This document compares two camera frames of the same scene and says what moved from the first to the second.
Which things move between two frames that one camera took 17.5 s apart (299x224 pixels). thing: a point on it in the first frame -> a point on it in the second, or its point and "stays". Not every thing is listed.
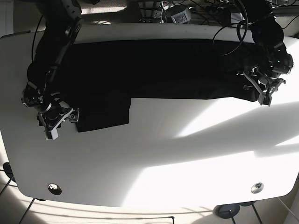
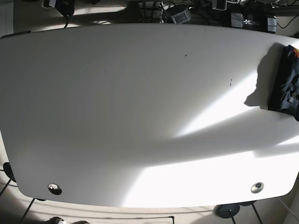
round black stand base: x=224 y=211 stays
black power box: x=182 y=17 stays
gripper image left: x=50 y=120 -> x=66 y=7
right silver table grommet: x=257 y=187 stays
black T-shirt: x=100 y=77 -> x=283 y=87
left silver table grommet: x=54 y=188 stays
